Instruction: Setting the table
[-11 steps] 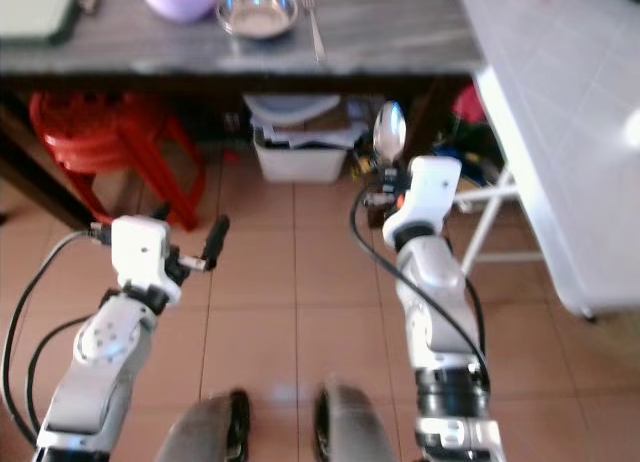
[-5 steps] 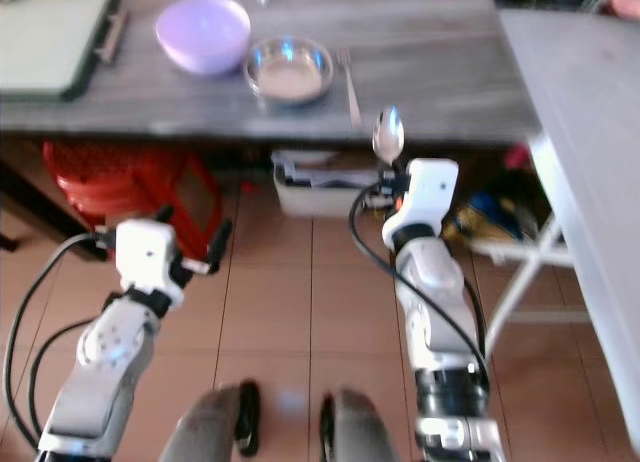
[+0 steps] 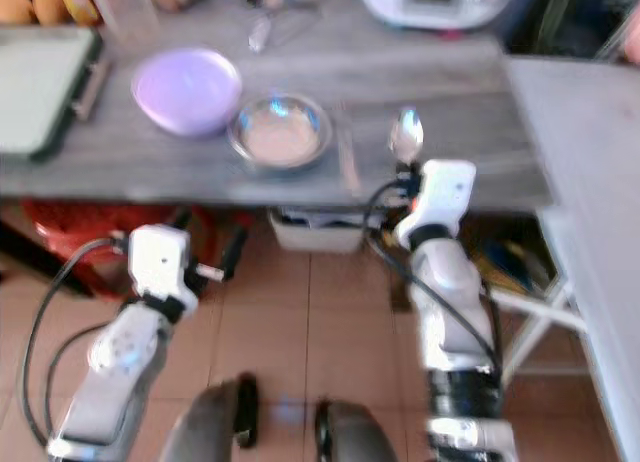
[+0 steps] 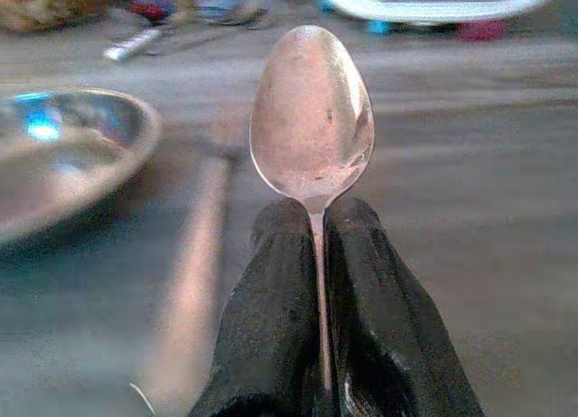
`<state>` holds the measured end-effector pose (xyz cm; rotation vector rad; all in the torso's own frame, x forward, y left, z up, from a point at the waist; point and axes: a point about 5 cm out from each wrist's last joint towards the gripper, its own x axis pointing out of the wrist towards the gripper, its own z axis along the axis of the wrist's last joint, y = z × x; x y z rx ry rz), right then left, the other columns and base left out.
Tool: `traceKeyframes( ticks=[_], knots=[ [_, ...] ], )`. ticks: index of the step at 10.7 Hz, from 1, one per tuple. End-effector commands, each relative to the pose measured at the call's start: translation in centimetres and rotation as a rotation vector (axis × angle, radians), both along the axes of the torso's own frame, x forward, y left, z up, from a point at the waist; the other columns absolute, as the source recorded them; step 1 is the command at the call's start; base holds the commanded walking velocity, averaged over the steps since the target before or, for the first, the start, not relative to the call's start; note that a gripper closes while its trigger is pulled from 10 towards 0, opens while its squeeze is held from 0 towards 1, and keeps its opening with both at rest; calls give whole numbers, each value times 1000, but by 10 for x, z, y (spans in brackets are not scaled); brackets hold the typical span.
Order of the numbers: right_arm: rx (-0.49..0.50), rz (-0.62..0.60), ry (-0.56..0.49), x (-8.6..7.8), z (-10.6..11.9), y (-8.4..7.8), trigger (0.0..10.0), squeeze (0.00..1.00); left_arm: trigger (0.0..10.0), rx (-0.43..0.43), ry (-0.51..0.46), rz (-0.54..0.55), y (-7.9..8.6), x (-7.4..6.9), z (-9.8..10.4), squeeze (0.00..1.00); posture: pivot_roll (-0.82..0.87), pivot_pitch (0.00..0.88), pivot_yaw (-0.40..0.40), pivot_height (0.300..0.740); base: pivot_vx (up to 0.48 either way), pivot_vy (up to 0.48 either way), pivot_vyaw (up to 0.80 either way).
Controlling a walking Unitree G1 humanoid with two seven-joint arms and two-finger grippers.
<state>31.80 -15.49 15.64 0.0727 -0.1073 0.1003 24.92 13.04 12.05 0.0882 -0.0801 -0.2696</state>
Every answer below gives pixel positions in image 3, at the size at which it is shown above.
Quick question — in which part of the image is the grey right robot leg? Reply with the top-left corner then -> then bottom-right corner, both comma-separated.
313,400 -> 401,462

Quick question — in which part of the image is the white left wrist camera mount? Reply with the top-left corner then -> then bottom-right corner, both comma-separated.
128,224 -> 197,305

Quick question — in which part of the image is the shiny metal spoon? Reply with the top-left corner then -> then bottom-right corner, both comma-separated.
389,107 -> 425,167

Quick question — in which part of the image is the grey robot leg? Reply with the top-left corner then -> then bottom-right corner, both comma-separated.
313,400 -> 401,462
160,375 -> 260,462

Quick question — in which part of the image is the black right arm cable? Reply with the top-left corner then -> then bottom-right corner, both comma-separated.
363,178 -> 504,375

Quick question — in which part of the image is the white kitchen appliance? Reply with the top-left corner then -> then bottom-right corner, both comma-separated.
355,0 -> 522,32

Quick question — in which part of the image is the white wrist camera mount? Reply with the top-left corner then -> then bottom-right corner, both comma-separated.
128,224 -> 197,305
409,159 -> 479,235

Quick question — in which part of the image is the purple plastic bowl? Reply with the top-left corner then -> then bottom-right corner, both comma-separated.
131,47 -> 245,139

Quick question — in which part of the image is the white plastic box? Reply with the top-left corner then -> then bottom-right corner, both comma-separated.
268,210 -> 371,254

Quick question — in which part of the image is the round steel bowl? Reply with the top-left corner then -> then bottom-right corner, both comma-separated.
227,93 -> 334,173

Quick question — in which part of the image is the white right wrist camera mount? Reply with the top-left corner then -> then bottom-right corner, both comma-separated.
409,159 -> 479,235

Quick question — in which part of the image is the clear plastic jug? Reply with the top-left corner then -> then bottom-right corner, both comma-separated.
85,0 -> 163,45

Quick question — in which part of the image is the white side table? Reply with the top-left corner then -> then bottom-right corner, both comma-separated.
500,56 -> 640,462

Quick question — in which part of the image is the grey left robot leg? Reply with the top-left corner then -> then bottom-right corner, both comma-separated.
160,375 -> 260,462

